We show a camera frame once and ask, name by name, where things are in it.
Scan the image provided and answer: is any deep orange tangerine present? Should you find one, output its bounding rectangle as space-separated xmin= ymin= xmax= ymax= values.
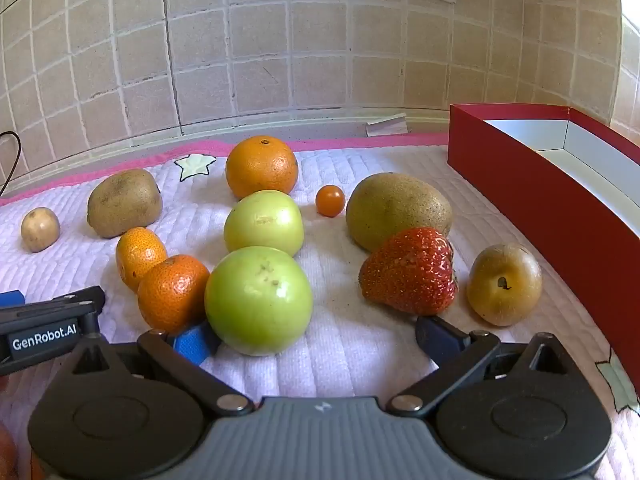
xmin=137 ymin=255 xmax=211 ymax=335

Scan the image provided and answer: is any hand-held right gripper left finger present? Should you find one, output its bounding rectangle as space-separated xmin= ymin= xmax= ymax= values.
xmin=67 ymin=321 xmax=255 ymax=416

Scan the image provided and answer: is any large green apple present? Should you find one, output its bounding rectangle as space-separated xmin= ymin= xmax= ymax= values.
xmin=204 ymin=246 xmax=314 ymax=357

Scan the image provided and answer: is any orange cherry tomato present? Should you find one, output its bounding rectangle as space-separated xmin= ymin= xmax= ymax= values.
xmin=315 ymin=185 xmax=346 ymax=218

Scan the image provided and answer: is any thin black cable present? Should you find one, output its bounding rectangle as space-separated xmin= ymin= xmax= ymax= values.
xmin=0 ymin=131 xmax=22 ymax=196

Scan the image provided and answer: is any red strawberry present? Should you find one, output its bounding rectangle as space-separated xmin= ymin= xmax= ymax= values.
xmin=358 ymin=227 xmax=459 ymax=316

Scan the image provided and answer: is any white paper scrap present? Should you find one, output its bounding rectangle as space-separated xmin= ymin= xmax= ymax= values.
xmin=365 ymin=112 xmax=408 ymax=137

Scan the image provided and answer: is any small potato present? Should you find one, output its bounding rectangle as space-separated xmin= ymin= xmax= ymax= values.
xmin=21 ymin=207 xmax=61 ymax=253

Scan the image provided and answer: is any white pink quilted mat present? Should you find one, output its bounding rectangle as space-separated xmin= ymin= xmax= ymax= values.
xmin=0 ymin=132 xmax=640 ymax=480

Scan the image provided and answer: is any round brown pear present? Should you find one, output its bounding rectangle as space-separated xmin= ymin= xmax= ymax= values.
xmin=466 ymin=244 xmax=543 ymax=327

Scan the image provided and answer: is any brown kiwi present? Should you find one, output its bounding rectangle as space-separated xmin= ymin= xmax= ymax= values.
xmin=87 ymin=168 xmax=163 ymax=239

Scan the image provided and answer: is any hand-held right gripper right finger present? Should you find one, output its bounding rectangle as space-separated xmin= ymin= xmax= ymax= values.
xmin=386 ymin=315 xmax=574 ymax=417

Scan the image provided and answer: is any large orange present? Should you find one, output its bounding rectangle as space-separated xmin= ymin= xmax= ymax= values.
xmin=225 ymin=136 xmax=299 ymax=200

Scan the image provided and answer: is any red cardboard box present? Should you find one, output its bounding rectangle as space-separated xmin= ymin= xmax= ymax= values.
xmin=447 ymin=104 xmax=640 ymax=361

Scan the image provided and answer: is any small green apple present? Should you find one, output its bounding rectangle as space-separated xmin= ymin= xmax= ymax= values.
xmin=223 ymin=190 xmax=305 ymax=258

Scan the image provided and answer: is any pale orange tangerine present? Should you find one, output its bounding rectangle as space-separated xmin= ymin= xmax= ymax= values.
xmin=116 ymin=227 xmax=168 ymax=293

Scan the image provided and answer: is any large greenish-brown kiwi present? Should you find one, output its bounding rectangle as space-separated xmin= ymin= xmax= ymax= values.
xmin=346 ymin=172 xmax=453 ymax=253

